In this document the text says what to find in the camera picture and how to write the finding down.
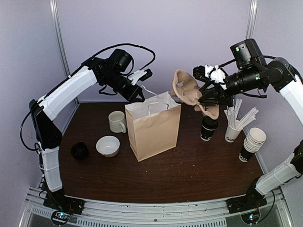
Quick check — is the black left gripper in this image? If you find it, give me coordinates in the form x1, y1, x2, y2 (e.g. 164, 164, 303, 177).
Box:
102, 70, 145, 102

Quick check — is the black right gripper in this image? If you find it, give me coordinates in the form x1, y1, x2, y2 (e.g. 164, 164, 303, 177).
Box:
199, 65, 264, 107

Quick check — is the cardboard two-cup carrier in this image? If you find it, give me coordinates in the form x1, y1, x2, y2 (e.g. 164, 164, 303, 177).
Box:
169, 69, 219, 120

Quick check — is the brown paper bag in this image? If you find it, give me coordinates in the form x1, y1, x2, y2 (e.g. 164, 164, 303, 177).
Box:
125, 91, 181, 162

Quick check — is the black paper coffee cup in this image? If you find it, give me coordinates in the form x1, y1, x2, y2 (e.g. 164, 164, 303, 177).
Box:
200, 125, 216, 141

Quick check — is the black plastic cup lid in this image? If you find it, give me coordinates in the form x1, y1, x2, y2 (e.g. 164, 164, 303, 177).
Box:
202, 116, 218, 130

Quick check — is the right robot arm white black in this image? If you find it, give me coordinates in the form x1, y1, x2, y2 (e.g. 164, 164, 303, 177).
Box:
193, 37, 303, 209

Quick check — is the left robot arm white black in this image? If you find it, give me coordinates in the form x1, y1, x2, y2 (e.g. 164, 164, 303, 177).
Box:
29, 49, 152, 210

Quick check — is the wrapped white straws bundle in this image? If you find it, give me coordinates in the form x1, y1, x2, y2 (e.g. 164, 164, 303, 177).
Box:
224, 98, 259, 130

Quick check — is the white ceramic mug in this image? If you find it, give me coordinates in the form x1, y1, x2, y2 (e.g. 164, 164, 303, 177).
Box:
108, 111, 127, 133

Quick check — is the white cup holding straws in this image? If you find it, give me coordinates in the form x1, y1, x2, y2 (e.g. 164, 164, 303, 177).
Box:
224, 124, 242, 143

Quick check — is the white ceramic bowl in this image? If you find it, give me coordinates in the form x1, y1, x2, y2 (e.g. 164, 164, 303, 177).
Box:
96, 136, 120, 158

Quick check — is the stack of paper cups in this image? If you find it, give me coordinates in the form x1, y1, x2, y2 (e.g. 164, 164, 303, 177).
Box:
238, 127, 267, 163

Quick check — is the stack of black lids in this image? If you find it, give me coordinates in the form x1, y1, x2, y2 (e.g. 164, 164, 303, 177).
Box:
71, 142, 89, 160

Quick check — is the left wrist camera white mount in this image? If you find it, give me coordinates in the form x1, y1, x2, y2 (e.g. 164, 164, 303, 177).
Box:
127, 69, 152, 86

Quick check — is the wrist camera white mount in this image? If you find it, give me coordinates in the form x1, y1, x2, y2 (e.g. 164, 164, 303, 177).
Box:
193, 65, 226, 85
127, 69, 152, 86

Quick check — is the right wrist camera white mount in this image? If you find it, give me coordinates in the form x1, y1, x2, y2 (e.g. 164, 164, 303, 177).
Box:
193, 65, 226, 85

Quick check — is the right aluminium frame post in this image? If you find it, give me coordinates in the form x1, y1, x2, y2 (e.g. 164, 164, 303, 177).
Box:
245, 0, 258, 39

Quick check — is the aluminium frame post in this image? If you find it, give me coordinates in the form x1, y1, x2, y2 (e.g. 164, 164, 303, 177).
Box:
245, 0, 258, 39
49, 0, 80, 107

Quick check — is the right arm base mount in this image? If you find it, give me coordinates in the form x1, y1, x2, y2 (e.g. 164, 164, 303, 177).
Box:
226, 195, 267, 214

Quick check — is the aluminium front rail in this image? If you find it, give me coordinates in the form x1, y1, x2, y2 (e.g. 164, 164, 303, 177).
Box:
20, 186, 295, 227

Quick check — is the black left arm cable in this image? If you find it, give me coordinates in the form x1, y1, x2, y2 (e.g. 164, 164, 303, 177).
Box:
19, 43, 157, 152

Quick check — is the left aluminium frame post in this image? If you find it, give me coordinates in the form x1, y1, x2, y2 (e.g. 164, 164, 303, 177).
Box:
49, 0, 80, 107

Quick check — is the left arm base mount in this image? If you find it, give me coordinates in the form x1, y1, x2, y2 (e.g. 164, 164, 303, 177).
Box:
43, 194, 85, 215

